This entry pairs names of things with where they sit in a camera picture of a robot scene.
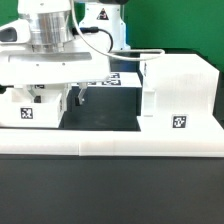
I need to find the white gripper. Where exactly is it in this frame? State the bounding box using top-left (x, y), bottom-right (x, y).
top-left (0, 46), bottom-right (110, 106)

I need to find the white front drawer tray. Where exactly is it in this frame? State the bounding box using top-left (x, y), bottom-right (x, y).
top-left (0, 88), bottom-right (65, 128)

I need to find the white drawer tray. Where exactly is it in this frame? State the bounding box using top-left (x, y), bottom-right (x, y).
top-left (34, 84), bottom-right (71, 111)
top-left (0, 88), bottom-right (65, 128)

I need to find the white drawer cabinet box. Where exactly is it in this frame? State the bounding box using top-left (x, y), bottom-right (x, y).
top-left (137, 54), bottom-right (221, 131)

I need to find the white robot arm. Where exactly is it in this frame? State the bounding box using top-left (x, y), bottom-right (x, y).
top-left (0, 0), bottom-right (129, 104)

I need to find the white rear drawer tray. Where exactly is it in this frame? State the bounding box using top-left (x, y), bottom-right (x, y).
top-left (34, 84), bottom-right (71, 111)

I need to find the white foam L-shaped fence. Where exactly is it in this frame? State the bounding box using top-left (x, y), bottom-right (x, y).
top-left (0, 127), bottom-right (224, 158)

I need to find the white marker tag sheet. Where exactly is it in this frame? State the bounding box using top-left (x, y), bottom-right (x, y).
top-left (77, 71), bottom-right (143, 89)

